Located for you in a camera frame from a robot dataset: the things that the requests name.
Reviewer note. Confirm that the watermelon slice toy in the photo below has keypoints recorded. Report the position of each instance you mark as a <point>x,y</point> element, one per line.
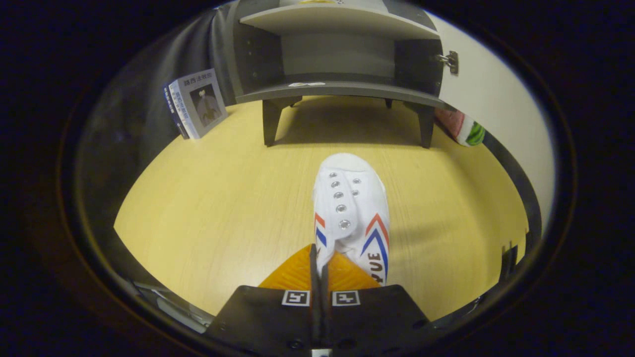
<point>464,129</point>

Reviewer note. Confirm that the white canvas shoe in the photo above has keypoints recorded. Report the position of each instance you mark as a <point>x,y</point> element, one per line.
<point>347,198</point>

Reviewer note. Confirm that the metal door hinge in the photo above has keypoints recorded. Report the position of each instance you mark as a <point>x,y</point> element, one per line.
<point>449,60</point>

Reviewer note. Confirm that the blue spine book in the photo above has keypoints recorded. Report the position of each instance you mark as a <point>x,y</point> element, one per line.
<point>171,109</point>

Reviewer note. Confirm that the black backdrop cloth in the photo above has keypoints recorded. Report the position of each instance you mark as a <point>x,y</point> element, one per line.
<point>139,99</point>

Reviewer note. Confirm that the grey portrait cover book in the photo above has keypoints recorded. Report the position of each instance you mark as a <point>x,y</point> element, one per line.
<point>203,104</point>

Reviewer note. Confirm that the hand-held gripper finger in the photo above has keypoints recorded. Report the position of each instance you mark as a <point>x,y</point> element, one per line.
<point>314,317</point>
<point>325,317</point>

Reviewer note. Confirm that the grey shoe cabinet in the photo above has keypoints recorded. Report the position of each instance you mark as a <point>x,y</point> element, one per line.
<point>337,91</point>

